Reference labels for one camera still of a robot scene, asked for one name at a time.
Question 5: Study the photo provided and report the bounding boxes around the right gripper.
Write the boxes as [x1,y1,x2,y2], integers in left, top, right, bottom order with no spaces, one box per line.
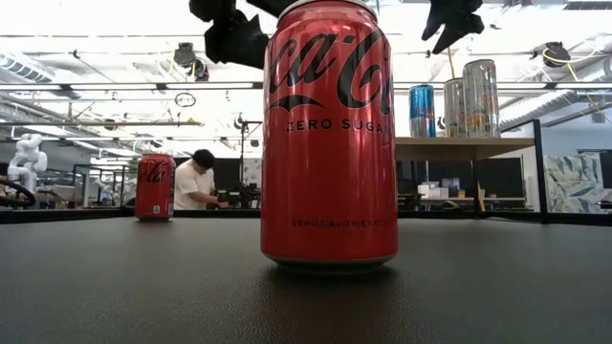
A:
[421,0,486,55]

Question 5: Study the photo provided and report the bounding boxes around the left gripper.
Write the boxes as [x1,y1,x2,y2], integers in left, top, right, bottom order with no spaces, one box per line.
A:
[188,0,300,71]

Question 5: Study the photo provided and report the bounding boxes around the silver slim drink can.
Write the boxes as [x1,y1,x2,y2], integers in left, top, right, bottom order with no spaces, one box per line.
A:
[461,58,501,139]
[443,76,466,139]

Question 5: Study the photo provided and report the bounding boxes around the blue silver energy drink can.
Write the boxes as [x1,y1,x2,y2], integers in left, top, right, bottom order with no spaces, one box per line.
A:
[407,84,437,139]

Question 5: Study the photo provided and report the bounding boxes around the red cola zero can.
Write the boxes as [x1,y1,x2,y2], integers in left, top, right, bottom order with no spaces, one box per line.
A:
[260,0,401,276]
[134,152,177,223]

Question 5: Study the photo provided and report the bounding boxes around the black tripod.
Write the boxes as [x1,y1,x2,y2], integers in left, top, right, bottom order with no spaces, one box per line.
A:
[232,112,263,210]

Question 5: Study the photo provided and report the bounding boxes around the long ceiling light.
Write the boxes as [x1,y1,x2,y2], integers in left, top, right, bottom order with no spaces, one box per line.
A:
[0,80,264,92]
[392,80,612,91]

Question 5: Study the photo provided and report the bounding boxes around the white boxes stack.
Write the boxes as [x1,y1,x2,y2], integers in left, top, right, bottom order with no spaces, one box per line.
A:
[417,177,460,200]

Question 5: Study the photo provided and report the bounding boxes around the person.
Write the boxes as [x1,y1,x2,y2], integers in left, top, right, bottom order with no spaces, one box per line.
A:
[172,148,230,211]

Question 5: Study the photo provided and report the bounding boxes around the background workbench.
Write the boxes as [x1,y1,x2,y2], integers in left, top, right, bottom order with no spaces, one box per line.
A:
[401,194,527,211]

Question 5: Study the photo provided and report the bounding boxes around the leaf pattern panel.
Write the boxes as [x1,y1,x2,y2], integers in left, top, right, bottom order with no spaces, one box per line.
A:
[543,151,607,214]

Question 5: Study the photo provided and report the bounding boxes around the black monitor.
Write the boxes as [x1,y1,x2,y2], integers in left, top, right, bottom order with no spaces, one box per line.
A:
[600,150,612,190]

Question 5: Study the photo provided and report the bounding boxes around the black curved hoop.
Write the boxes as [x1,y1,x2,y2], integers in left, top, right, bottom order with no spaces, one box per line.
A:
[0,177,35,209]

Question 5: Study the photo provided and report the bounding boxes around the dark table mat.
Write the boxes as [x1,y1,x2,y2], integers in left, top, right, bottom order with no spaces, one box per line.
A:
[0,217,612,344]

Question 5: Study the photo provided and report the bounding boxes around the wooden shelf with black frame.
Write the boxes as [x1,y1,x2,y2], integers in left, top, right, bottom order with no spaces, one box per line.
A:
[395,118,550,226]

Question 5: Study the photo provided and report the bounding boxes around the grey ceiling air duct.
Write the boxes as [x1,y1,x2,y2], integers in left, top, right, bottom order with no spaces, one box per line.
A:
[496,56,612,126]
[0,51,56,85]

